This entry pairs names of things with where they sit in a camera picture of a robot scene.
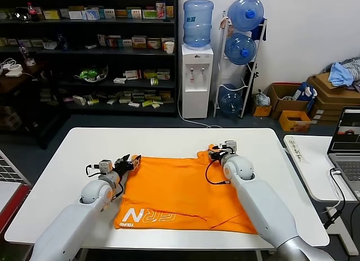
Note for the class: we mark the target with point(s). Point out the white metal jug rack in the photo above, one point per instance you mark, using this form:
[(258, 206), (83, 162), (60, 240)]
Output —
[(245, 103)]

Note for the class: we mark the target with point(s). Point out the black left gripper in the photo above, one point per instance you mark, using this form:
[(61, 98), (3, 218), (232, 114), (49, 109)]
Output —
[(123, 166)]

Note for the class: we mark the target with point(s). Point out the red white medicine box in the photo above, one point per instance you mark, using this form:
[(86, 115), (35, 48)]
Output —
[(133, 75)]

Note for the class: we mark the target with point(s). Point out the white side table leg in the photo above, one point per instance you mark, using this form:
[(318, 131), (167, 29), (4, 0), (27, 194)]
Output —
[(341, 235)]

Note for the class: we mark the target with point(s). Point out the yellow storage crate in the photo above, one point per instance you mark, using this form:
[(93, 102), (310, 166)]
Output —
[(293, 125)]

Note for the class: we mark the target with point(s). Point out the blue white bag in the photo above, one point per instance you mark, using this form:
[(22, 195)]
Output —
[(305, 93)]

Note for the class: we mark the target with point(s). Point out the yellow green flat carton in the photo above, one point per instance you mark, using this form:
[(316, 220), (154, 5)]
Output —
[(52, 15)]

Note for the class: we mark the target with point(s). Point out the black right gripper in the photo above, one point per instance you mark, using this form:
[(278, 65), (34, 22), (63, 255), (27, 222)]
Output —
[(221, 153)]

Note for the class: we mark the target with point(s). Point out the clear plastic bottle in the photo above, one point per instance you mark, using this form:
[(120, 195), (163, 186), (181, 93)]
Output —
[(24, 55)]

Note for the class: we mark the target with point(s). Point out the white round device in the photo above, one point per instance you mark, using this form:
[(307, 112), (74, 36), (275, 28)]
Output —
[(14, 70)]

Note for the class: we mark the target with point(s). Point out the orange t-shirt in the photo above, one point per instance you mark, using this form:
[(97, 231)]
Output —
[(174, 188)]

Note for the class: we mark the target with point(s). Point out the small yellow box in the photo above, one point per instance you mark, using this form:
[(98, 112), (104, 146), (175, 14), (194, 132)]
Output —
[(262, 111)]

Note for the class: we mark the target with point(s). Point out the cola bottle red cap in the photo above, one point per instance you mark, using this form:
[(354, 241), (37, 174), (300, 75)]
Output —
[(33, 13)]

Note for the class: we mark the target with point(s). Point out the grey striped cloth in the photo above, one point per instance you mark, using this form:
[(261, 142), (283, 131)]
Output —
[(354, 67)]

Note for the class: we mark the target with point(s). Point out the light blue cloth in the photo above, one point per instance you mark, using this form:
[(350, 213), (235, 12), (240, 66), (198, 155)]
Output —
[(339, 75)]

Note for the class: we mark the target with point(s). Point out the white water dispenser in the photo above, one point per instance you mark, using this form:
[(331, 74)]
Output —
[(195, 103)]

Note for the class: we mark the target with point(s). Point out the green white patterned bowl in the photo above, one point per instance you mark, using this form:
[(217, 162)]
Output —
[(90, 74)]

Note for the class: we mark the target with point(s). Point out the pink beige rag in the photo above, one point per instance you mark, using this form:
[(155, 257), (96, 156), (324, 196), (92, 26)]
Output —
[(225, 23)]

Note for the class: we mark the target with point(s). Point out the shiny silver kettle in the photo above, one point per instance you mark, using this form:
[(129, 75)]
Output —
[(22, 15)]

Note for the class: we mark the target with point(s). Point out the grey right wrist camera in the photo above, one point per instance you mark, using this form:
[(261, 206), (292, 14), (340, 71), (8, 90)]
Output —
[(230, 147)]

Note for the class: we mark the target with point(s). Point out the open cardboard box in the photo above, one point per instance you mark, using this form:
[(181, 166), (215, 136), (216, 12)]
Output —
[(284, 106)]

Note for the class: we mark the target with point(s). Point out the colourful tall carton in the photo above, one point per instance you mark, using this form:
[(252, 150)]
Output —
[(161, 10)]

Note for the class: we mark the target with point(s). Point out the labelled white power strip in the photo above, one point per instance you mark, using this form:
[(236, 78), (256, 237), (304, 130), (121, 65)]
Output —
[(296, 151)]

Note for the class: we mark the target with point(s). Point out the labelled blue water jug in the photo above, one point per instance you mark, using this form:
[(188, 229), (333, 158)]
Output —
[(197, 26)]

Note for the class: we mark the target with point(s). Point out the orange yellow carton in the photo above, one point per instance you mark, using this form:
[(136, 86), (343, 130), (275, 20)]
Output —
[(140, 43)]

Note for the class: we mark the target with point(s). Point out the brown wooden table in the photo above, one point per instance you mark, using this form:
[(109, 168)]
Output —
[(17, 83)]

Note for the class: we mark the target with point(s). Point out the grey laptop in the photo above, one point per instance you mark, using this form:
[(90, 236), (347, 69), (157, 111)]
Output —
[(348, 165)]

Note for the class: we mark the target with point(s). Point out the white flat medicine box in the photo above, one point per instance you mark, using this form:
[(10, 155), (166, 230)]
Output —
[(120, 80)]

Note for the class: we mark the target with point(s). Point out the stacked brown cardboard boxes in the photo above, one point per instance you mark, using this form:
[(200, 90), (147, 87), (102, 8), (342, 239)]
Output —
[(332, 98)]

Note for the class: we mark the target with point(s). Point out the white carton red print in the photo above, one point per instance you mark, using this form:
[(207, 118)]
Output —
[(154, 44)]

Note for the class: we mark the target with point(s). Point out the dark blue bottle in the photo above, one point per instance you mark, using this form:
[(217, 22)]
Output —
[(62, 42)]

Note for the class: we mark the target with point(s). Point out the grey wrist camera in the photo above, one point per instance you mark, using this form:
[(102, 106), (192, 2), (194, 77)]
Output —
[(230, 147), (105, 167)]

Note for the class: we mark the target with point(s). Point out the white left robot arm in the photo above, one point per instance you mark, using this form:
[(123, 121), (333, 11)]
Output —
[(73, 216)]

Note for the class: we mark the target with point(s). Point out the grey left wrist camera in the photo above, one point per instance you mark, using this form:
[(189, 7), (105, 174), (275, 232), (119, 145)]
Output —
[(105, 167)]

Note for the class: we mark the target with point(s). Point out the white paper cup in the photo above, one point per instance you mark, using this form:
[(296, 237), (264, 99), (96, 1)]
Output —
[(169, 48)]

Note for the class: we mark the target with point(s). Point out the grey plastic bag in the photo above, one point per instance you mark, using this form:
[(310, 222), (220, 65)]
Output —
[(262, 99)]

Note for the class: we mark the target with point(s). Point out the black shelf unit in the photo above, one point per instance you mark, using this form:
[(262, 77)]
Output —
[(85, 72)]

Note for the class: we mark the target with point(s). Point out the blue white carton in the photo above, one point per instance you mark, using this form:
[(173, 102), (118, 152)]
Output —
[(91, 15)]

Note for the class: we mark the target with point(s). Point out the dark blue cloth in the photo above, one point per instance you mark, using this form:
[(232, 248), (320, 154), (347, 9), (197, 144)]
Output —
[(258, 33)]

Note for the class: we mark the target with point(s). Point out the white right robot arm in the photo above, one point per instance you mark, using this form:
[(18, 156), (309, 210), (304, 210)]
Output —
[(261, 199)]

